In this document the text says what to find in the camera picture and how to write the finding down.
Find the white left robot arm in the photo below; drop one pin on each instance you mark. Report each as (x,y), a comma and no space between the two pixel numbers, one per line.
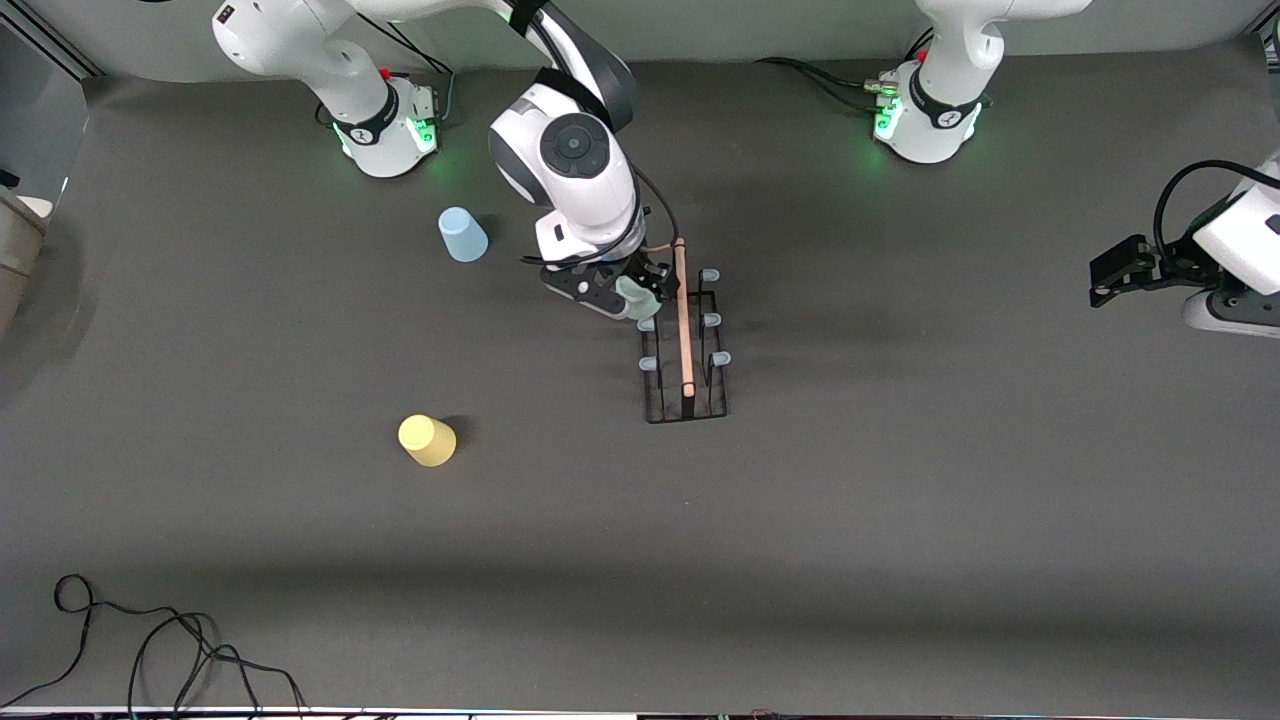
(940,110)

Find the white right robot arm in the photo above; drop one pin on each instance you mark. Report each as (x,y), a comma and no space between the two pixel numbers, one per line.
(580,190)

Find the yellow plastic cup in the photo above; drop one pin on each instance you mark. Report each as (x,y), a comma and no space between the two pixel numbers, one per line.
(428,441)

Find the pale green plastic cup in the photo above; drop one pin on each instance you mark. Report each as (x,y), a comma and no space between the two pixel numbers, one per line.
(635,298)

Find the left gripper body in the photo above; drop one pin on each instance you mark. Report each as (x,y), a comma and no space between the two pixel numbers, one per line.
(1176,266)

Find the dark grey table mat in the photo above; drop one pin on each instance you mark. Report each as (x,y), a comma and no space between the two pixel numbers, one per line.
(700,560)

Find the light blue plastic cup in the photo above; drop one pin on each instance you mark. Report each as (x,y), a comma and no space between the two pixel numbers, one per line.
(463,238)

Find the beige box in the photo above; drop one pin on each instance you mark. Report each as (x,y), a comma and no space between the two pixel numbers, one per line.
(20,250)

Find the grey metal frame rail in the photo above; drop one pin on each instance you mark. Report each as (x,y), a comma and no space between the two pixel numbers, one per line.
(1270,35)
(55,42)

